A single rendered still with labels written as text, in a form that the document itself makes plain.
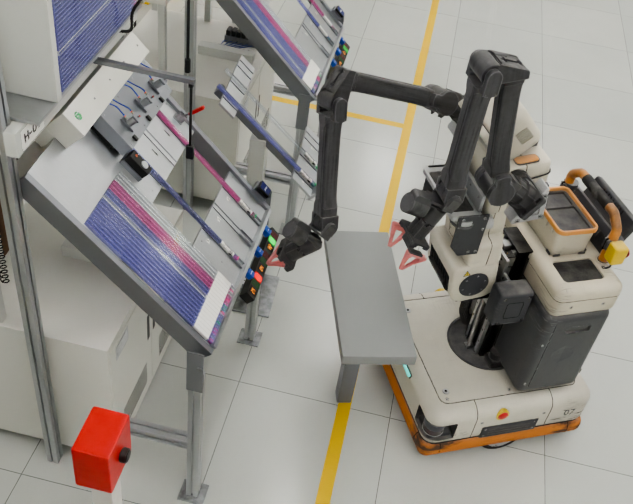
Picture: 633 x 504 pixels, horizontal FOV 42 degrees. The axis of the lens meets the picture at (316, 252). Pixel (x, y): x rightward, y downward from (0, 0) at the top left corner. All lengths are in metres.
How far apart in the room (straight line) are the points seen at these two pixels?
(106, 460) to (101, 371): 0.55
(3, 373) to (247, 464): 0.89
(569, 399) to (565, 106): 2.60
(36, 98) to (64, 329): 0.77
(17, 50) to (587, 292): 1.82
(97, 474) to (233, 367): 1.22
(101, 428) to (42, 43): 0.94
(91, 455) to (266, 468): 1.03
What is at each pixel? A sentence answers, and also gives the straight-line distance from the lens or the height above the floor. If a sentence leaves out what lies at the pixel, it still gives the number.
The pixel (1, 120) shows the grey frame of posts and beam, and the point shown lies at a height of 1.41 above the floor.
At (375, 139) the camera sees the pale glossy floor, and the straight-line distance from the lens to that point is 4.60.
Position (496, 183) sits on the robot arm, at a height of 1.27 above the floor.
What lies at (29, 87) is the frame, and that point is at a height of 1.42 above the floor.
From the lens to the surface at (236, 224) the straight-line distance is 2.70.
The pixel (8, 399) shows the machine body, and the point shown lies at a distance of 2.93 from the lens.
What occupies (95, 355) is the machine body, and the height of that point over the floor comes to 0.59.
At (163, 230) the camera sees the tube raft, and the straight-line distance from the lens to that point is 2.42.
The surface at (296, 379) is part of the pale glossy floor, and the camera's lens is 3.27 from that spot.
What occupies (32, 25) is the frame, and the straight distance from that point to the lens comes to 2.05.
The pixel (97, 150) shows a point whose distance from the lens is 2.40.
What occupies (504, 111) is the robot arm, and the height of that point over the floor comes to 1.49.
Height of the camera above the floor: 2.54
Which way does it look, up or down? 42 degrees down
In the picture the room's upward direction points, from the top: 9 degrees clockwise
